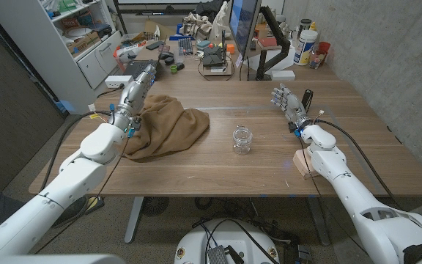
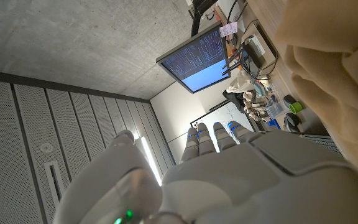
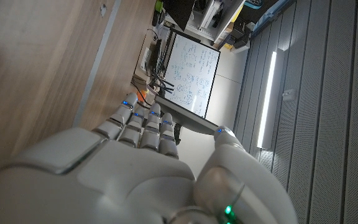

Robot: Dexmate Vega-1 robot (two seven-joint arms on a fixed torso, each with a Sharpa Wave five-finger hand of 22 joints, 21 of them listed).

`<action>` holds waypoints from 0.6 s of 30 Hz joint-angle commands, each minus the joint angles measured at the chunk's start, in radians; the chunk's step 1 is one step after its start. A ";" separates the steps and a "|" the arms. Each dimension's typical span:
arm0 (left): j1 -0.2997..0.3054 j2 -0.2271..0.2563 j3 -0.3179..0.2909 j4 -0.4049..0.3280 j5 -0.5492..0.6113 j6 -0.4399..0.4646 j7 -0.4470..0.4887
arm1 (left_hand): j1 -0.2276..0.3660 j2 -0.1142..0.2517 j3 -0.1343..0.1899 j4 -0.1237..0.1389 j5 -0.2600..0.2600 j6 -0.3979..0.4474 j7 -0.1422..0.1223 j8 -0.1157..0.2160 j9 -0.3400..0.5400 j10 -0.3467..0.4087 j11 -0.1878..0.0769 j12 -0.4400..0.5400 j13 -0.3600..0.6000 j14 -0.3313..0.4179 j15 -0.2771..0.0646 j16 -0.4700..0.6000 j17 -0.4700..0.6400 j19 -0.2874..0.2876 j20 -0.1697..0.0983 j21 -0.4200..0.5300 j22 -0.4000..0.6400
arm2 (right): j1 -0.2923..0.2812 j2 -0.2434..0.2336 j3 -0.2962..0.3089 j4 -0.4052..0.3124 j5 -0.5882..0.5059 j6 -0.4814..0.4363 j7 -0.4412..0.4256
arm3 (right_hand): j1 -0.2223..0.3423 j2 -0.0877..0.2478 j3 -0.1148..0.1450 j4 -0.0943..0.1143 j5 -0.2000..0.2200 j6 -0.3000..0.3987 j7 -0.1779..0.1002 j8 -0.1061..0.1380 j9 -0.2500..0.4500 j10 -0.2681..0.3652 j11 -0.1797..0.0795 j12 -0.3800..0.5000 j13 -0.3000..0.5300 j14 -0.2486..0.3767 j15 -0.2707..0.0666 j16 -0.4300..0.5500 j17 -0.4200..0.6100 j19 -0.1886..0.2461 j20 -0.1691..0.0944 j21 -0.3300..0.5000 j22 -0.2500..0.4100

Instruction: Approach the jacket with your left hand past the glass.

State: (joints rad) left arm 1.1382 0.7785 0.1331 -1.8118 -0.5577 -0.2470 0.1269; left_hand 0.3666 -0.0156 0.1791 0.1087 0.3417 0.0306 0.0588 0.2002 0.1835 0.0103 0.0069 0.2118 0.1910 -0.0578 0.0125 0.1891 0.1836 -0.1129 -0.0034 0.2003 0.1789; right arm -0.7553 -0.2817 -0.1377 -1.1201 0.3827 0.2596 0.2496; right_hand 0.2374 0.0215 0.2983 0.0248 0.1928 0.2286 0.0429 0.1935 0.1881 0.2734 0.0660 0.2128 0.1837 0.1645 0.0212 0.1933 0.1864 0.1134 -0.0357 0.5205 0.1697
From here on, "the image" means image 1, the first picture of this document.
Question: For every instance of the black router box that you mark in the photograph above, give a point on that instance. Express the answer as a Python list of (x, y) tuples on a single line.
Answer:
[(212, 56)]

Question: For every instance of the yellow bottle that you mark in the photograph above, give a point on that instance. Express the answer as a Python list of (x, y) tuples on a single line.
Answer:
[(313, 26)]

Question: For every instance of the white power strip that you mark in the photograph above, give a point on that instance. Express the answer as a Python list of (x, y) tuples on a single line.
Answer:
[(115, 81)]

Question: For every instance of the brown jacket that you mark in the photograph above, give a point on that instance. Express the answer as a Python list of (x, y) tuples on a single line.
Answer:
[(167, 128)]

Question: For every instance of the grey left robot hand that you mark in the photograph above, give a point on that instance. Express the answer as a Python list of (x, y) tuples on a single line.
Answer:
[(134, 97)]

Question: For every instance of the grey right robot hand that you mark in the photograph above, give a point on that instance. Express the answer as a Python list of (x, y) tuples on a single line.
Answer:
[(292, 106)]

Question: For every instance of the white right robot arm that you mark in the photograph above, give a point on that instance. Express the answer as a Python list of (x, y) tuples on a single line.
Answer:
[(354, 198)]

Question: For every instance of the clear glass jar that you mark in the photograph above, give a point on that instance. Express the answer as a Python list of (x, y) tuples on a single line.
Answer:
[(242, 141)]

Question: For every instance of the orange cube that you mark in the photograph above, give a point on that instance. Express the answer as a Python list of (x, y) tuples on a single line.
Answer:
[(230, 48)]

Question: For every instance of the white shelf cabinet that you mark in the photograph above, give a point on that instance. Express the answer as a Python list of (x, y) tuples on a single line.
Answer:
[(50, 55)]

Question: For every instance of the black round fan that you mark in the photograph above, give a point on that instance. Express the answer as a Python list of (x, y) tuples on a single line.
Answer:
[(155, 205)]

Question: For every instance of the black remote control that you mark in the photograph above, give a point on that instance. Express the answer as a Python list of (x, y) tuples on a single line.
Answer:
[(307, 99)]

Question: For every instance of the cardboard box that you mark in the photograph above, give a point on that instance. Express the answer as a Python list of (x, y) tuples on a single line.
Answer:
[(83, 43)]

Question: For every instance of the small green cup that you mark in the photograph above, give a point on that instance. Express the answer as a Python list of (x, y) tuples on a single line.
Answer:
[(173, 69)]

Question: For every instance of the beige crumpled cloth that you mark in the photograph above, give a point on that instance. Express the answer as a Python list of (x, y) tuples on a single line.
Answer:
[(196, 26)]

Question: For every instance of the white robot torso base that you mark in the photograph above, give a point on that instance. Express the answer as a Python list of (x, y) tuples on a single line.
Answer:
[(196, 242)]

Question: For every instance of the computer monitor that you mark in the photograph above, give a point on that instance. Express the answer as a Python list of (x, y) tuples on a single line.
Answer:
[(244, 22)]

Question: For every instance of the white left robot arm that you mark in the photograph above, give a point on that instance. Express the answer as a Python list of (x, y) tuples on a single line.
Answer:
[(68, 179)]

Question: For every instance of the black smartphone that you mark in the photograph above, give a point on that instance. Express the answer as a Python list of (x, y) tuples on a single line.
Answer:
[(155, 45)]

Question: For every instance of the black computer mouse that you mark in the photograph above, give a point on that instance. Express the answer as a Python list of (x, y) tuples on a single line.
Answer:
[(166, 55)]

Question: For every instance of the white wipes canister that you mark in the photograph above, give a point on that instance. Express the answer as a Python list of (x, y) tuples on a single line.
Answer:
[(304, 47)]

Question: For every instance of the small white box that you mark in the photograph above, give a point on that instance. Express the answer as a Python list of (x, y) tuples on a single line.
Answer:
[(282, 75)]

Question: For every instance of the beige wooden block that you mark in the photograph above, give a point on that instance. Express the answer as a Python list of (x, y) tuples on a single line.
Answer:
[(300, 163)]

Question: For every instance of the black laptop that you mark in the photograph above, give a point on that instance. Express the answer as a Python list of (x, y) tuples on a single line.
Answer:
[(133, 68)]

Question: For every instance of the black shoe yellow sole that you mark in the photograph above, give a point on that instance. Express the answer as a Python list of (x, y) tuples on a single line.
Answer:
[(77, 209)]

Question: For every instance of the black lidded jar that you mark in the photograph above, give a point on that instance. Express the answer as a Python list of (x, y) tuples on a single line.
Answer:
[(305, 25)]

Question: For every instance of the red cup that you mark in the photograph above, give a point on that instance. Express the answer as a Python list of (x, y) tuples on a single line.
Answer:
[(324, 47)]

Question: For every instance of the grey table leg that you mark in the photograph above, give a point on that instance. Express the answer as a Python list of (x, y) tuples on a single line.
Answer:
[(319, 220), (133, 220)]

